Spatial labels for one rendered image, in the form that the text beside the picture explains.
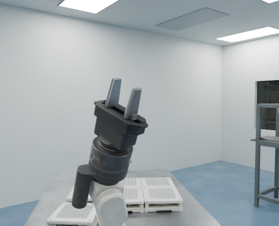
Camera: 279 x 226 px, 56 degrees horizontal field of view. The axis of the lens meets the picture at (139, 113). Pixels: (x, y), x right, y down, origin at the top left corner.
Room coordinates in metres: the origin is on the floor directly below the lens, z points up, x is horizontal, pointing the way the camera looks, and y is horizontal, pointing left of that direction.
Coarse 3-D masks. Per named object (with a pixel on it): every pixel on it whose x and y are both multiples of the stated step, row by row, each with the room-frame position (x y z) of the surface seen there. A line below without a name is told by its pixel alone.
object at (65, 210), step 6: (66, 204) 1.53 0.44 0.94; (90, 204) 1.53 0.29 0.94; (66, 210) 1.47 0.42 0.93; (72, 210) 1.47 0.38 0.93; (78, 210) 1.47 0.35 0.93; (84, 210) 1.46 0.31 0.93; (90, 210) 1.46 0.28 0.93; (60, 216) 1.38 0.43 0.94; (66, 216) 1.38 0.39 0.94; (72, 216) 1.38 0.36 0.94; (78, 216) 1.37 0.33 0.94; (84, 216) 1.39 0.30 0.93
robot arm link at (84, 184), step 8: (80, 168) 0.55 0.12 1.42; (88, 168) 0.55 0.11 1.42; (80, 176) 0.53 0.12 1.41; (88, 176) 0.54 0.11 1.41; (96, 176) 0.53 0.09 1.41; (104, 176) 0.53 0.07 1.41; (112, 176) 0.53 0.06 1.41; (120, 176) 0.54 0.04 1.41; (80, 184) 0.54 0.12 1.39; (88, 184) 0.55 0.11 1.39; (96, 184) 0.55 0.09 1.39; (104, 184) 0.55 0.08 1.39; (112, 184) 0.55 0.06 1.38; (120, 184) 0.57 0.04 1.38; (80, 192) 0.55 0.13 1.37; (88, 192) 0.56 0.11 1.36; (96, 192) 0.54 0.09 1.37; (72, 200) 0.57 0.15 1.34; (80, 200) 0.55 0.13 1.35; (80, 208) 0.56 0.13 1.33
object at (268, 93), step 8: (264, 88) 5.84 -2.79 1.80; (272, 88) 5.69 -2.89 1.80; (264, 96) 5.84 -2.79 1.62; (272, 96) 5.69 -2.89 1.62; (264, 112) 5.83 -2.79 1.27; (272, 112) 5.68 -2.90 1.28; (264, 120) 5.83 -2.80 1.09; (272, 120) 5.68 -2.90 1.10; (264, 128) 5.82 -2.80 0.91; (272, 128) 5.68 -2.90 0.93
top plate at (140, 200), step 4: (124, 188) 1.84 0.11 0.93; (128, 188) 1.84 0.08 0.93; (132, 188) 1.84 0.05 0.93; (140, 188) 1.84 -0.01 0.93; (132, 192) 1.76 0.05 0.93; (140, 192) 1.76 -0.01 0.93; (124, 196) 1.68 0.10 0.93; (132, 196) 1.68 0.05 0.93; (140, 196) 1.68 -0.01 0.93; (128, 200) 1.62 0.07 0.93; (132, 200) 1.62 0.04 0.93; (136, 200) 1.62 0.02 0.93; (140, 200) 1.62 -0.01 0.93
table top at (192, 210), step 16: (64, 176) 2.37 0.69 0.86; (128, 176) 2.37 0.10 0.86; (144, 176) 2.37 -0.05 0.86; (160, 176) 2.37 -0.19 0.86; (48, 192) 1.96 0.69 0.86; (64, 192) 1.96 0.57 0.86; (48, 208) 1.67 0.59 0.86; (192, 208) 1.67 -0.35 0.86; (32, 224) 1.45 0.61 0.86; (128, 224) 1.45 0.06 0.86; (144, 224) 1.45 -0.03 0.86; (160, 224) 1.45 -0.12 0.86; (176, 224) 1.45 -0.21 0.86; (192, 224) 1.45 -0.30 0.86; (208, 224) 1.45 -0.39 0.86
